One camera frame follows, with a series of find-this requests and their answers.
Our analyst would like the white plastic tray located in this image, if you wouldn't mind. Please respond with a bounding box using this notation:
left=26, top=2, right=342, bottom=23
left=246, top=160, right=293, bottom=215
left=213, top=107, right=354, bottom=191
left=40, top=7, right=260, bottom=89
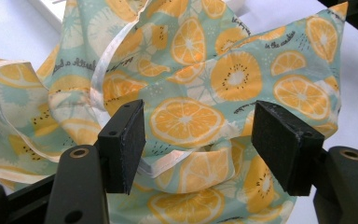
left=27, top=0, right=68, bottom=34

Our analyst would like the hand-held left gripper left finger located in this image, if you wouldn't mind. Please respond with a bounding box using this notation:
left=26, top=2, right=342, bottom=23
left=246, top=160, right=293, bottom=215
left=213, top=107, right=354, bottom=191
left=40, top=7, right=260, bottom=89
left=45, top=99, right=146, bottom=224

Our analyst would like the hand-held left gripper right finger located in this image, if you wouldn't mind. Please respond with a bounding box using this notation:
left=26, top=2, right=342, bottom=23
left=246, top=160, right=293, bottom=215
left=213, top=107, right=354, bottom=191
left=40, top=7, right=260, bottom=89
left=251, top=100, right=358, bottom=224

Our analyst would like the citrus print fabric bag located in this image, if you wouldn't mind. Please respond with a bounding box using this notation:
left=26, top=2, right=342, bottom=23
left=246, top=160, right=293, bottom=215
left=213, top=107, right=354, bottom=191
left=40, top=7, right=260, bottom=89
left=0, top=0, right=350, bottom=224

